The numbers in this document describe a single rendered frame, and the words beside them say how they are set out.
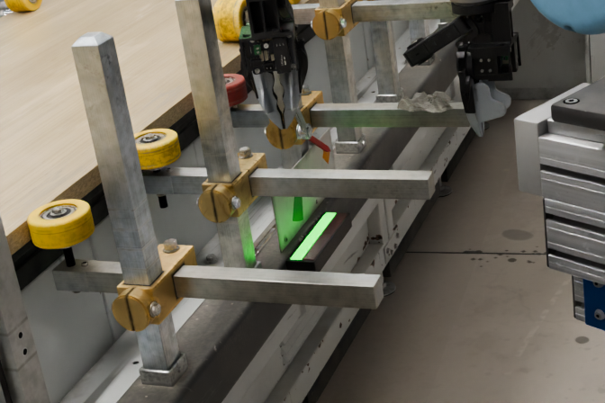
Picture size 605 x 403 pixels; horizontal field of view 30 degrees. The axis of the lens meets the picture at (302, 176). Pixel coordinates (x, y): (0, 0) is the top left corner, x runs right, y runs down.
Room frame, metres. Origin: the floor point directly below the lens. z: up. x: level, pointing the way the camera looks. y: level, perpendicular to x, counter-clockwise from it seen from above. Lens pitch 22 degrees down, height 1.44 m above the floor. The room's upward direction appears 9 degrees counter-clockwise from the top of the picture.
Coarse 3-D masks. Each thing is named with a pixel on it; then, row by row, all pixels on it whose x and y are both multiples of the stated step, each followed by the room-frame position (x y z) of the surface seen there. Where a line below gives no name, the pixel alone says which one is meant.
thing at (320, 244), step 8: (336, 216) 1.63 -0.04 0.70; (344, 216) 1.63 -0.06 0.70; (336, 224) 1.60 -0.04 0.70; (328, 232) 1.58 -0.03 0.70; (320, 240) 1.55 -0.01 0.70; (328, 240) 1.55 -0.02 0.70; (312, 248) 1.53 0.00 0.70; (320, 248) 1.52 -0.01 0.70; (304, 256) 1.50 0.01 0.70; (312, 256) 1.50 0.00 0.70
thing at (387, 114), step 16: (240, 112) 1.75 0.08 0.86; (256, 112) 1.74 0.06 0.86; (320, 112) 1.70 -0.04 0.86; (336, 112) 1.68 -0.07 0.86; (352, 112) 1.67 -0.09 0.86; (368, 112) 1.66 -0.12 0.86; (384, 112) 1.65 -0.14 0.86; (400, 112) 1.64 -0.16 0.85; (416, 112) 1.63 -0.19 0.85; (432, 112) 1.62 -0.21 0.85; (448, 112) 1.61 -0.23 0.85; (464, 112) 1.60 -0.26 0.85
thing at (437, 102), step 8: (416, 96) 1.64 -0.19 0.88; (424, 96) 1.64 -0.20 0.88; (432, 96) 1.65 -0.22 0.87; (440, 96) 1.64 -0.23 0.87; (448, 96) 1.64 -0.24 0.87; (400, 104) 1.64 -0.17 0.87; (408, 104) 1.64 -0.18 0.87; (416, 104) 1.62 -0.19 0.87; (424, 104) 1.62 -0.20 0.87; (432, 104) 1.62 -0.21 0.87; (440, 104) 1.61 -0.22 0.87; (448, 104) 1.62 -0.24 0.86
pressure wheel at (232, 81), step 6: (228, 78) 1.79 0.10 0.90; (234, 78) 1.79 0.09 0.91; (240, 78) 1.77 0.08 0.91; (228, 84) 1.76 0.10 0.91; (234, 84) 1.75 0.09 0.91; (240, 84) 1.76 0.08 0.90; (228, 90) 1.74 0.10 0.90; (234, 90) 1.75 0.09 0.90; (240, 90) 1.75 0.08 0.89; (246, 90) 1.77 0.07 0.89; (228, 96) 1.74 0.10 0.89; (234, 96) 1.74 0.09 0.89; (240, 96) 1.75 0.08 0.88; (246, 96) 1.77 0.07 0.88; (234, 102) 1.74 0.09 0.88; (240, 102) 1.75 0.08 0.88
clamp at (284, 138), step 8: (304, 96) 1.74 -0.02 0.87; (312, 96) 1.74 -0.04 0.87; (320, 96) 1.75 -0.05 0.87; (304, 104) 1.70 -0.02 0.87; (312, 104) 1.72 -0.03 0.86; (304, 112) 1.68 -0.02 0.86; (296, 120) 1.66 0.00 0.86; (304, 120) 1.68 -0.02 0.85; (272, 128) 1.65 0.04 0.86; (288, 128) 1.64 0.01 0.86; (312, 128) 1.70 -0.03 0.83; (272, 136) 1.65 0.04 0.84; (280, 136) 1.65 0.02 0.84; (288, 136) 1.64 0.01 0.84; (272, 144) 1.66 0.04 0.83; (280, 144) 1.65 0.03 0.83; (288, 144) 1.64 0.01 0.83; (296, 144) 1.66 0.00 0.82
